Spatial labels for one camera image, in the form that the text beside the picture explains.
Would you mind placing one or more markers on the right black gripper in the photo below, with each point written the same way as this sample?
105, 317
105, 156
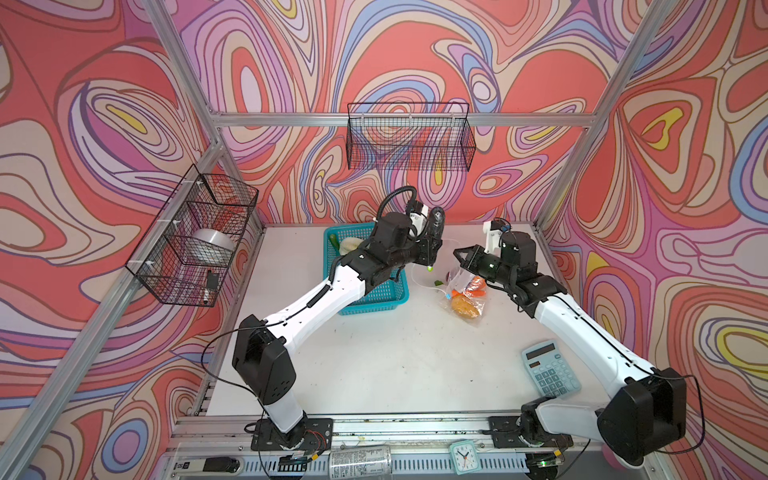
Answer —
470, 263

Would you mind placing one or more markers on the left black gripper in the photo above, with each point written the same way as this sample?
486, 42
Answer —
426, 243

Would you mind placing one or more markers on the teal plastic basket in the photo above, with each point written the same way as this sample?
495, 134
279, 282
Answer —
385, 296

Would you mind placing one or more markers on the clear zip top bag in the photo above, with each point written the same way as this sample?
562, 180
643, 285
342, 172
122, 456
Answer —
450, 284

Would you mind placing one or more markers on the brown potato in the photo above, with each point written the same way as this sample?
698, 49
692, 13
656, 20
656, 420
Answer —
464, 307

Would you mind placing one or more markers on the green lettuce leaf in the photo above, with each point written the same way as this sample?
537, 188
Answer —
349, 244

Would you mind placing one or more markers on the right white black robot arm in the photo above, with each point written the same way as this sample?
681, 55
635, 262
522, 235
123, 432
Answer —
646, 406

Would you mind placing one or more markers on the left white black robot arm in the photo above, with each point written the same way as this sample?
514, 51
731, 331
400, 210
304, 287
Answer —
263, 349

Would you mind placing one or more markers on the teal calculator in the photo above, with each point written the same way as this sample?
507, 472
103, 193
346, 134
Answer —
549, 370

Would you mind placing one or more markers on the small teal alarm clock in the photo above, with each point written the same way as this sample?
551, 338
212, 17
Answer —
464, 457

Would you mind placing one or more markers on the silver drink can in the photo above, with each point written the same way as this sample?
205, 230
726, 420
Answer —
373, 462

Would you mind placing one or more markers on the back black wire basket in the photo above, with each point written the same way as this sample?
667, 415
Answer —
410, 136

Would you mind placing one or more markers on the black wire basket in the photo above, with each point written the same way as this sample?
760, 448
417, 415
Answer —
410, 136
201, 226

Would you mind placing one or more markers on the left black wire basket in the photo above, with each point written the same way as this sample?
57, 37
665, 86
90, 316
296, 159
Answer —
201, 226

